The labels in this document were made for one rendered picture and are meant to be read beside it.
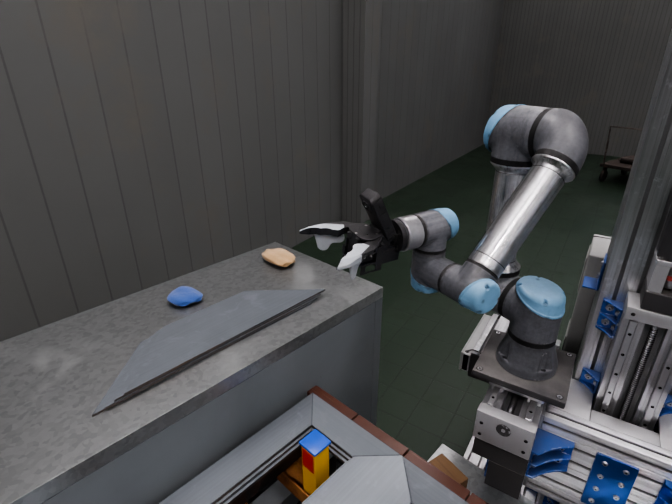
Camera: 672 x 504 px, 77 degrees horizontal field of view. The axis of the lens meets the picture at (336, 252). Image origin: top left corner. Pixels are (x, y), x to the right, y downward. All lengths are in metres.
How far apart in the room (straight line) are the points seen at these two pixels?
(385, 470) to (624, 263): 0.79
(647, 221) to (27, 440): 1.46
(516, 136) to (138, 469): 1.13
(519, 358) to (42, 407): 1.15
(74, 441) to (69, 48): 2.24
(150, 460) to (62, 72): 2.23
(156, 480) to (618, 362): 1.16
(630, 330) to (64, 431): 1.31
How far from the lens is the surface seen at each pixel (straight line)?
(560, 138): 1.01
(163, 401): 1.13
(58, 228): 2.93
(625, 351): 1.27
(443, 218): 0.96
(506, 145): 1.08
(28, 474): 1.10
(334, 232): 0.86
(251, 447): 1.25
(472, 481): 1.43
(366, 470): 1.19
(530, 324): 1.15
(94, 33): 3.00
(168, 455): 1.18
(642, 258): 1.26
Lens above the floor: 1.78
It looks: 24 degrees down
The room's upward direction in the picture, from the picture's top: straight up
